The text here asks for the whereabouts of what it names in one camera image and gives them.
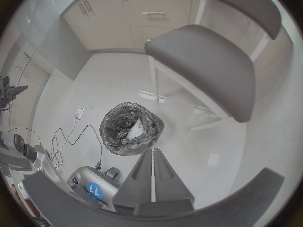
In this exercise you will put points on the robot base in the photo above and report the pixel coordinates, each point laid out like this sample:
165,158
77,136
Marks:
94,174

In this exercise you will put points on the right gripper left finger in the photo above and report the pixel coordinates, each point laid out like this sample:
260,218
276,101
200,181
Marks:
139,181

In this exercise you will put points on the crumpled black plastic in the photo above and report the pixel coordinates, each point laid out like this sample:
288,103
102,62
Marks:
125,137

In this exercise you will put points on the grey padded chair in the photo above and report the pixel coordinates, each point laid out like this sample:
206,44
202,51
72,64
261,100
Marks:
201,63

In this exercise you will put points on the black plastic bag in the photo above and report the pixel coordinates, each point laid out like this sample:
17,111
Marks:
113,122

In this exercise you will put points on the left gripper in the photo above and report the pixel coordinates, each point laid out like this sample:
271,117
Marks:
6,93

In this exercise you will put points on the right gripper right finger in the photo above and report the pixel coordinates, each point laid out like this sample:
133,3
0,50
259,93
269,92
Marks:
168,181

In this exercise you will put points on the clear printed wrapper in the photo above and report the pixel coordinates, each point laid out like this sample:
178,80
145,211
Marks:
136,129

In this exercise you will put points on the white wardrobe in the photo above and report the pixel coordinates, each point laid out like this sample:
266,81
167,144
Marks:
106,27

